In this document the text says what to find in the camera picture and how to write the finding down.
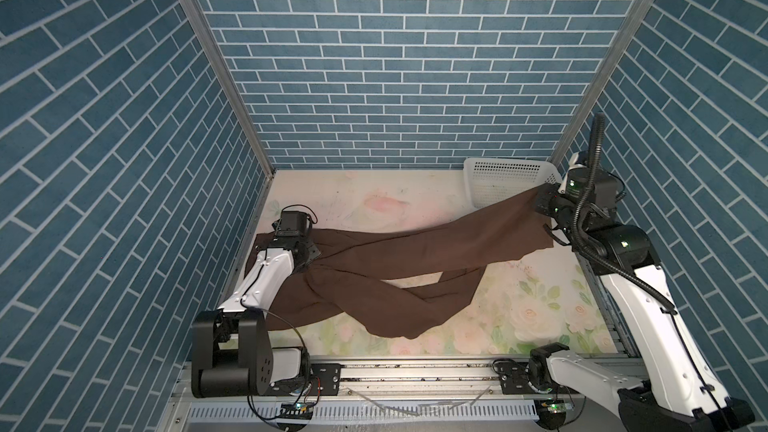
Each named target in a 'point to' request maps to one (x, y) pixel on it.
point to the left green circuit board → (298, 410)
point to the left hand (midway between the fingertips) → (310, 252)
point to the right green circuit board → (557, 407)
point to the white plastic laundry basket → (490, 179)
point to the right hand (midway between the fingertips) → (543, 182)
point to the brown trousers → (393, 280)
